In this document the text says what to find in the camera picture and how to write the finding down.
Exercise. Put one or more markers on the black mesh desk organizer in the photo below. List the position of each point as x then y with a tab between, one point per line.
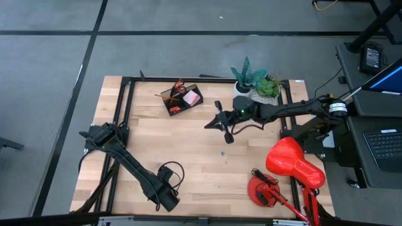
185	110

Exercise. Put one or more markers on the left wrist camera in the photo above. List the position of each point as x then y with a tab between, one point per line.
165	173

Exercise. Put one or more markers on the dark grey desk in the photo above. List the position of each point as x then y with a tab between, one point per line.
358	157
348	69

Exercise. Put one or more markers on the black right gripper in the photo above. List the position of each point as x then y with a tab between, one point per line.
226	120

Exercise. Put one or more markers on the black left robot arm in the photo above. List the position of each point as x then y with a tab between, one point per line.
132	166

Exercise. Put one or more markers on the green succulent in patterned pot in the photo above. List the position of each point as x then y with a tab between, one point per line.
268	88

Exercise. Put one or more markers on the teal plant in white pot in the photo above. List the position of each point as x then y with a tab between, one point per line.
240	93

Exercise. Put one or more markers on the laptop screen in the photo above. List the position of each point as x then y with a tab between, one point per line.
389	80

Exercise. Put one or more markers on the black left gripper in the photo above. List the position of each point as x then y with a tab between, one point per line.
168	199

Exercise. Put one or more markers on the black laptop keyboard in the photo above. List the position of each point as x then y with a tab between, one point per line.
383	146

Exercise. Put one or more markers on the yellow plug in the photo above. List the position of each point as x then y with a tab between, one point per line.
329	96

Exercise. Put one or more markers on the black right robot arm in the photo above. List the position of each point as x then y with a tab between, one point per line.
292	108

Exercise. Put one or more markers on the black aluminium table frame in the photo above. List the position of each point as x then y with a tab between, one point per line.
188	79

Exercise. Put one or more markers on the black power brick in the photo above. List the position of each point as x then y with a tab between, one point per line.
372	58

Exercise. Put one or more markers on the grey furniture leg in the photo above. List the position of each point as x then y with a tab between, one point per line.
9	143

